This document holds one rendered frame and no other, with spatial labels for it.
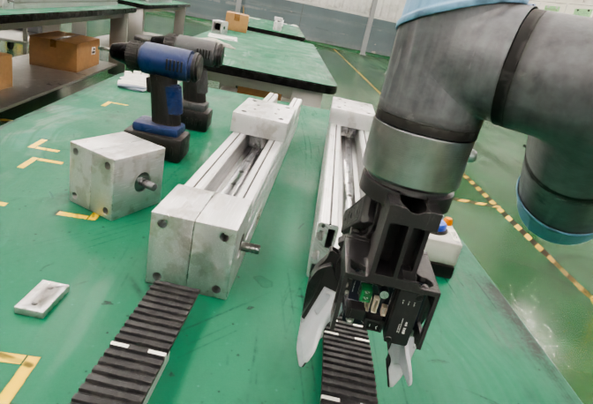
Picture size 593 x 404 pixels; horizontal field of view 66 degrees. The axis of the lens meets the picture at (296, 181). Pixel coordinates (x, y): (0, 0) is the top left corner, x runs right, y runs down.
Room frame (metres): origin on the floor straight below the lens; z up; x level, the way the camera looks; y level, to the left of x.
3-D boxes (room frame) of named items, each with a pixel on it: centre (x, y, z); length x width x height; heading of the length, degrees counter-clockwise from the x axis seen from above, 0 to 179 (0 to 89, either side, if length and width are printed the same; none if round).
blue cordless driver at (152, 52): (0.89, 0.33, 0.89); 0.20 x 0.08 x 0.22; 91
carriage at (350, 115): (1.19, -0.10, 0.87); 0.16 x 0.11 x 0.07; 179
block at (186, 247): (0.50, 0.09, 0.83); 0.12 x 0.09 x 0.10; 89
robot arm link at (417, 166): (0.34, -0.09, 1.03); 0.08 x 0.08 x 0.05
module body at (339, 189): (0.94, -0.10, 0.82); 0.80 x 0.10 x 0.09; 179
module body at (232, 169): (0.95, 0.09, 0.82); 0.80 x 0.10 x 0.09; 179
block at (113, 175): (0.64, 0.26, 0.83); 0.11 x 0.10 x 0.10; 66
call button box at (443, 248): (0.66, -0.21, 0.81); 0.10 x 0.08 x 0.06; 89
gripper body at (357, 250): (0.33, -0.08, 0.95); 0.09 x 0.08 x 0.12; 179
